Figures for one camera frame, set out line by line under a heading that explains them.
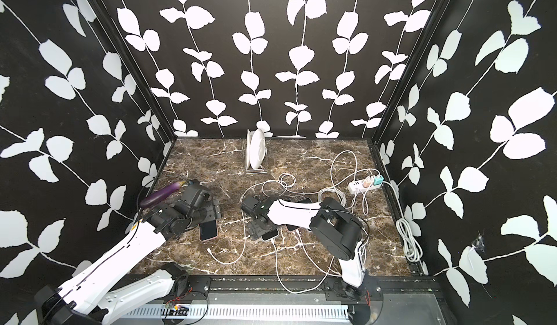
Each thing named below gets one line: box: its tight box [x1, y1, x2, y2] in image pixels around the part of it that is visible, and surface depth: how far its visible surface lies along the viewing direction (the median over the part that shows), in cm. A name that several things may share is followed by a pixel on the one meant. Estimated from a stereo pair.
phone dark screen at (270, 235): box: [261, 228, 280, 242], surface depth 87 cm
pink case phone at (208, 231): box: [198, 219, 219, 243], surface depth 88 cm
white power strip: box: [347, 174, 385, 196], surface depth 100 cm
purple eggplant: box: [139, 180, 187, 209], surface depth 98 cm
